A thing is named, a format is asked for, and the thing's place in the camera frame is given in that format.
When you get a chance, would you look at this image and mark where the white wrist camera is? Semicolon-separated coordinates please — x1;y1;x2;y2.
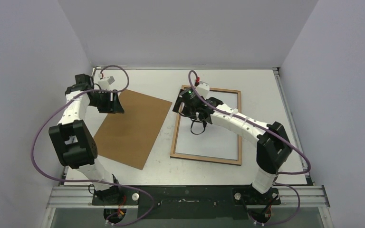
195;81;210;99
97;76;115;91

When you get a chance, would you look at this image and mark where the aluminium front rail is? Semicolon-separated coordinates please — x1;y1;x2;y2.
47;185;330;209

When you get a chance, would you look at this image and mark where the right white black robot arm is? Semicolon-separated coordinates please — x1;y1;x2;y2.
173;86;293;204

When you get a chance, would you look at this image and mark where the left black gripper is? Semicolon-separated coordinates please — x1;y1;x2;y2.
89;89;124;114

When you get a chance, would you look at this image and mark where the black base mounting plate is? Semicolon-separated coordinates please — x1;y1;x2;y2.
91;185;281;220

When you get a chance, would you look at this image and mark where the brown backing board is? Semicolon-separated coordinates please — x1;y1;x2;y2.
94;90;172;170

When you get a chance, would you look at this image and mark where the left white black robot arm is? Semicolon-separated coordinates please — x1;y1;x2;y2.
48;74;125;205

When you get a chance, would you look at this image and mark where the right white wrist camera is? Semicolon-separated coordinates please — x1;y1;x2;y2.
195;81;210;99

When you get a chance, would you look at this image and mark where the wooden picture frame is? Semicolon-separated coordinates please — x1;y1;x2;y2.
170;85;243;166

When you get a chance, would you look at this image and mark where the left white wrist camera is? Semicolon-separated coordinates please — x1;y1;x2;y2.
97;76;115;91

